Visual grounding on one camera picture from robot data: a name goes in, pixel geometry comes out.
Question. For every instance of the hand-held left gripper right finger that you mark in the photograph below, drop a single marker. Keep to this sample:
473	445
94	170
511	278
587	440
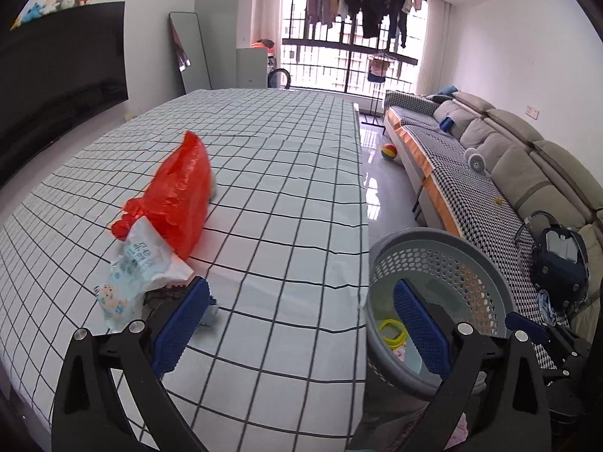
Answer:
421	329

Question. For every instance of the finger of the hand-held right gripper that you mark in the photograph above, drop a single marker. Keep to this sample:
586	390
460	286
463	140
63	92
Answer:
524	324

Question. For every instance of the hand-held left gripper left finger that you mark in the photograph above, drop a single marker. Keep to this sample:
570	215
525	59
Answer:
183	325

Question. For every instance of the grey perforated basket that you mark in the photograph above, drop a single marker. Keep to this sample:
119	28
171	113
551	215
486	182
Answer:
490	287

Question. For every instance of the white wet wipes packet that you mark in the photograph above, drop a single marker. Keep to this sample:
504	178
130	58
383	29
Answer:
136	263

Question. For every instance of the red plastic bag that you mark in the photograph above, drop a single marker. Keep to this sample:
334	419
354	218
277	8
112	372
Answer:
179	197

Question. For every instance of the small pink item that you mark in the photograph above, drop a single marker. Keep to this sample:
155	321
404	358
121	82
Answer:
401	353

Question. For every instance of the dark mesh item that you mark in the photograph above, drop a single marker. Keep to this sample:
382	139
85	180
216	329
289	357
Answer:
158	302

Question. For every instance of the dark blue bag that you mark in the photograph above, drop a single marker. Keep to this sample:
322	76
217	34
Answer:
560	268

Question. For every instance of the pink cloth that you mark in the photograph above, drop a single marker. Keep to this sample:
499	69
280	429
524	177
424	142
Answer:
459	433

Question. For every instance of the beige plush pouch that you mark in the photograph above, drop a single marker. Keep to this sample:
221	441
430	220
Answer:
214	188

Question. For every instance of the colourful ball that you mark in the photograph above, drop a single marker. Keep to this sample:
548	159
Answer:
389	152

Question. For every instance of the blue roll cushion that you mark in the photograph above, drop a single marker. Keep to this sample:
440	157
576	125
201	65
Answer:
446	123

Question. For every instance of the blue cloth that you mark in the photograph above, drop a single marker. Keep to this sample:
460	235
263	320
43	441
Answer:
447	92

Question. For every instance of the black standing rack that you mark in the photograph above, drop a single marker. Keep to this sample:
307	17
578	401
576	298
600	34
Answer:
377	73

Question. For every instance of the black round hoop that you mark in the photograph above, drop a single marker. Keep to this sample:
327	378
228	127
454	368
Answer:
271	75

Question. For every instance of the white cabinet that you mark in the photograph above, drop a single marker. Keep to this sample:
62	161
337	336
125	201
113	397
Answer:
252	68

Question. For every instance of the leaning mirror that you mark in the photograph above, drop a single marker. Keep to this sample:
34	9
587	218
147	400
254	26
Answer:
193	56

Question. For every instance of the white curtain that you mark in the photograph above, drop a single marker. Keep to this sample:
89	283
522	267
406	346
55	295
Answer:
271	28
436	47

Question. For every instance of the black television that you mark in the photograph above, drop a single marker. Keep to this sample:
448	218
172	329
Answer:
56	70

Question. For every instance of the black window grille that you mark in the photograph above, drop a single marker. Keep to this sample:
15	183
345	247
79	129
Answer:
348	52

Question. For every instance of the orange item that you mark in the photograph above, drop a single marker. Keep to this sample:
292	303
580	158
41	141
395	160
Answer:
263	44

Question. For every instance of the row of hanging clothes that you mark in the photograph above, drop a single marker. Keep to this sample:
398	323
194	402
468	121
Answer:
367	0

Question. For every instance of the row of plush toys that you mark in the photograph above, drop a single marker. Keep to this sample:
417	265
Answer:
61	0

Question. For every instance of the white wall socket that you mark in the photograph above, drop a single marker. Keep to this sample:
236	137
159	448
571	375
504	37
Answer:
532	112

